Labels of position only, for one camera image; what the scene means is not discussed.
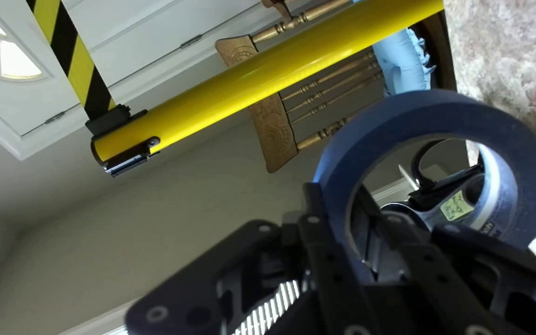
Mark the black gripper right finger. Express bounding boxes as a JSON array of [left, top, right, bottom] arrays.
[[349, 188, 487, 335]]

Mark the blue seal tape roll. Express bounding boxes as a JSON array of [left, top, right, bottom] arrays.
[[310, 88, 536, 287]]

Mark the wooden spindle chair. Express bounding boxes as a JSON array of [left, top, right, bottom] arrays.
[[213, 0, 387, 175]]

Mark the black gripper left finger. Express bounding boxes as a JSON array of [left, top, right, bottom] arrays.
[[297, 183, 375, 335]]

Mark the light blue ruffled cushion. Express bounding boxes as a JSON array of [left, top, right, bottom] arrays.
[[370, 26, 437, 99]]

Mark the black yellow striped belt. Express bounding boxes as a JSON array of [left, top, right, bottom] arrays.
[[24, 0, 117, 123]]

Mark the white panel door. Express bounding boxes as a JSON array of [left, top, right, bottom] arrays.
[[0, 0, 282, 164]]

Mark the yellow stanchion post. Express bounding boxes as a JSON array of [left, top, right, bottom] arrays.
[[89, 0, 446, 179]]

